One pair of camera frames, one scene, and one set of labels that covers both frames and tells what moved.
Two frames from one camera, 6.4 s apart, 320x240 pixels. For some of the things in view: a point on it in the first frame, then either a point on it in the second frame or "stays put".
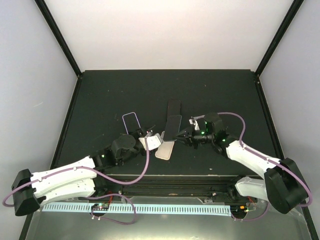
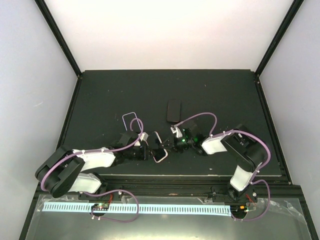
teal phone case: [172, 127] to [156, 147]
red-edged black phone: [173, 107] stays put
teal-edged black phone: [131, 122] stays put
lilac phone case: [131, 122] stays put
